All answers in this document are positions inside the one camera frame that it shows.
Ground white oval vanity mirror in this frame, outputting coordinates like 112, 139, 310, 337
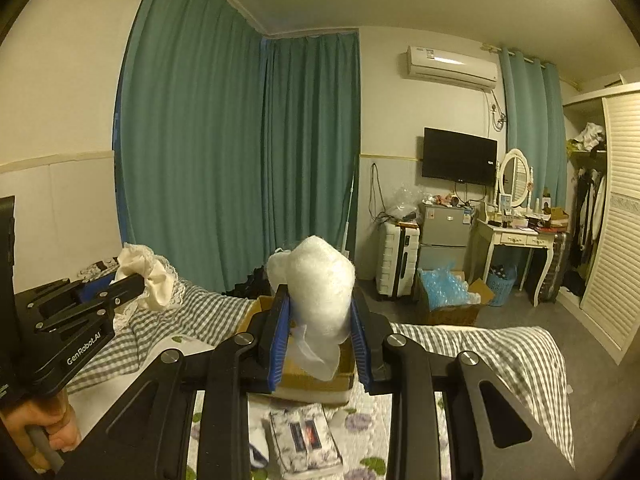
497, 148, 534, 210

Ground silver mini fridge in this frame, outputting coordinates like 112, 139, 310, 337
418, 204, 472, 271

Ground box of water bottles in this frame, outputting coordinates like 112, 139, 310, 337
416, 268, 495, 326

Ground small green curtain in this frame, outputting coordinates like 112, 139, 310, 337
499, 49, 567, 206

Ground clear plastic bag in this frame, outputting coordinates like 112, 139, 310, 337
385, 185, 424, 220

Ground white socks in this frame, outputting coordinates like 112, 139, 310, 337
248, 427, 270, 469

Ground hanging dark clothes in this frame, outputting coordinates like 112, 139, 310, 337
570, 169, 606, 268

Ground white suitcase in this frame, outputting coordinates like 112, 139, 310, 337
375, 221, 420, 298

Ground black wall television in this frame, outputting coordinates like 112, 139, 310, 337
421, 128, 498, 186

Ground white louvered wardrobe door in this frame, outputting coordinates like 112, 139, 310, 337
580, 92, 639, 364

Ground white fluffy stuffing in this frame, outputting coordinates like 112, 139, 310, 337
266, 235, 355, 359

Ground white air conditioner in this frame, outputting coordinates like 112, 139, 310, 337
407, 47, 498, 90

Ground large green curtain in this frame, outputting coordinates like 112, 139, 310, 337
115, 0, 360, 292

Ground brown cardboard box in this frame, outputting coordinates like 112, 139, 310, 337
245, 327, 356, 405

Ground blue laundry basket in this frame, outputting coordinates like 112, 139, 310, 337
486, 263, 518, 307

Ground cream lace cloth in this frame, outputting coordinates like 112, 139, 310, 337
115, 243, 186, 311

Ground person's left hand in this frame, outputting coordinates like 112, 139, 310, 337
1, 390, 81, 472

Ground white dressing table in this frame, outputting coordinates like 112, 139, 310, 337
468, 219, 555, 308

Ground patterned tissue pack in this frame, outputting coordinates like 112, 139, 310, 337
268, 403, 344, 479

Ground grey checked bedsheet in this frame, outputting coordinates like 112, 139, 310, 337
68, 278, 574, 479

